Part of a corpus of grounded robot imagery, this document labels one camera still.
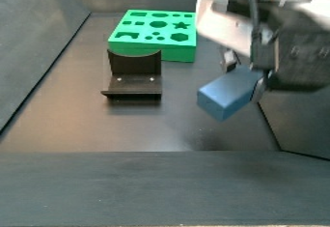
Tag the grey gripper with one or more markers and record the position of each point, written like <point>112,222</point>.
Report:
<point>289,50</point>

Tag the blue rectangular block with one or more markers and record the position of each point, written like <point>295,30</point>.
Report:
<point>223,96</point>

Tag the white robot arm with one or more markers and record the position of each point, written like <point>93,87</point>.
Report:
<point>224,22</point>

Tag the black fixture stand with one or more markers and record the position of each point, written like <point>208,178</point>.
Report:
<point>134,75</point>

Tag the green shape sorting board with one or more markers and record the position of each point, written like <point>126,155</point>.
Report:
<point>145,31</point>

